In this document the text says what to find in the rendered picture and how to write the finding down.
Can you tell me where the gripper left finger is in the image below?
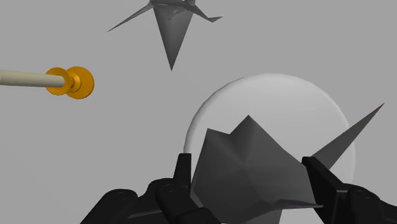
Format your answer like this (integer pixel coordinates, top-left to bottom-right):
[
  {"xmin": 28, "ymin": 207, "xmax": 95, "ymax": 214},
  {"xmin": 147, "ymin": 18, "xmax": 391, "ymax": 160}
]
[{"xmin": 80, "ymin": 153, "xmax": 221, "ymax": 224}]

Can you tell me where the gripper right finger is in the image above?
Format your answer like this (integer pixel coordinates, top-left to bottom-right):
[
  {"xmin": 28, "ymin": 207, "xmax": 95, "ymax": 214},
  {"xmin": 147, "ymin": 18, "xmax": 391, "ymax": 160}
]
[{"xmin": 301, "ymin": 156, "xmax": 397, "ymax": 224}]

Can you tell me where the grey paper crane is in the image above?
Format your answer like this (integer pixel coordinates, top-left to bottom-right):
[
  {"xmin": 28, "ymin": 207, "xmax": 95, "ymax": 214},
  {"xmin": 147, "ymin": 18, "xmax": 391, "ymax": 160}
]
[
  {"xmin": 106, "ymin": 0, "xmax": 223, "ymax": 72},
  {"xmin": 127, "ymin": 102, "xmax": 386, "ymax": 224}
]

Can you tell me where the white round plate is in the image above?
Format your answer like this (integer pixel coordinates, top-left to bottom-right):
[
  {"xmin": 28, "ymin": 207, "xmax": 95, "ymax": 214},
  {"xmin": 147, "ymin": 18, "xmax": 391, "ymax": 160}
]
[{"xmin": 183, "ymin": 73, "xmax": 356, "ymax": 224}]

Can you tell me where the cream rod with orange discs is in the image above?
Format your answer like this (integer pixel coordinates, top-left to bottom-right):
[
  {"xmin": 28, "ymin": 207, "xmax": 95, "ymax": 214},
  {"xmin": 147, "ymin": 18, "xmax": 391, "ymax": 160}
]
[{"xmin": 0, "ymin": 66, "xmax": 95, "ymax": 100}]

